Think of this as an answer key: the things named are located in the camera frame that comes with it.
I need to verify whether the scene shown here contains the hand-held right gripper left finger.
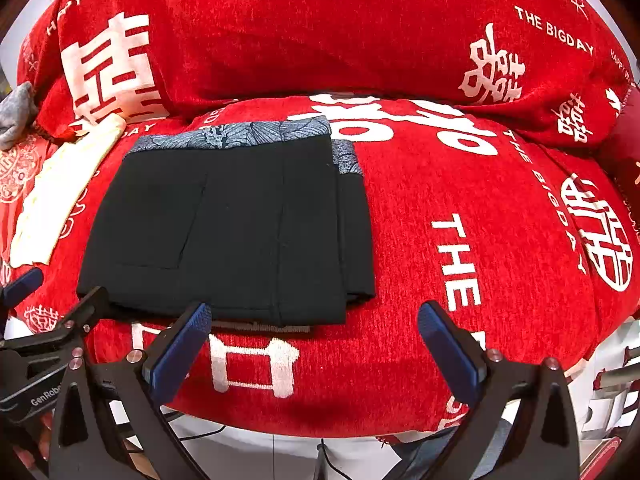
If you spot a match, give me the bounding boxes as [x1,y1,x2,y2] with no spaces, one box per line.
[47,301,214,480]

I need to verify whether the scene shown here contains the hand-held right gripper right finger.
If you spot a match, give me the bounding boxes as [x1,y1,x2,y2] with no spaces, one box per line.
[418,300,582,480]

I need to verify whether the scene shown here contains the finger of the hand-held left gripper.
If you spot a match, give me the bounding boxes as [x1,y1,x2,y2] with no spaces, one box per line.
[0,286,112,376]
[0,266,45,311]

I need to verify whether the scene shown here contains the black pants grey patterned waistband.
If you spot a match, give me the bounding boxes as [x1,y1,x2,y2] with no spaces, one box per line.
[76,115,377,333]

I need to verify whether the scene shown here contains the cream cloth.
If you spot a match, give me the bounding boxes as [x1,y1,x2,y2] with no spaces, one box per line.
[9,114,127,268]

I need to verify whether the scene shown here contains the red cloth white round motifs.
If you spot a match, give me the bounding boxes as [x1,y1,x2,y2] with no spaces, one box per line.
[0,132,68,336]

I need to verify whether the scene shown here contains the red printed sofa cover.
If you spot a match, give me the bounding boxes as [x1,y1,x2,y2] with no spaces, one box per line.
[15,0,640,438]

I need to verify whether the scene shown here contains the metal rod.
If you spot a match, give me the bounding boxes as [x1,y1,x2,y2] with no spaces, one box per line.
[595,360,640,391]

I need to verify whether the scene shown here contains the white red-patterned cloth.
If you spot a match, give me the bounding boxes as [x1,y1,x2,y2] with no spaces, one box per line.
[580,325,640,441]

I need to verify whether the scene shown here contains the grey cloth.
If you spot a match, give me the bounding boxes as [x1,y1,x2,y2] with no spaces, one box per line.
[0,81,41,152]

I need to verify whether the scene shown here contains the dark red pillow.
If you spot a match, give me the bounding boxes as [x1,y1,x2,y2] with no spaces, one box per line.
[597,82,640,221]

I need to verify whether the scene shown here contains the black cable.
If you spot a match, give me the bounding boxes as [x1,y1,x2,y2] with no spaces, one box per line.
[312,437,351,480]
[125,422,228,445]

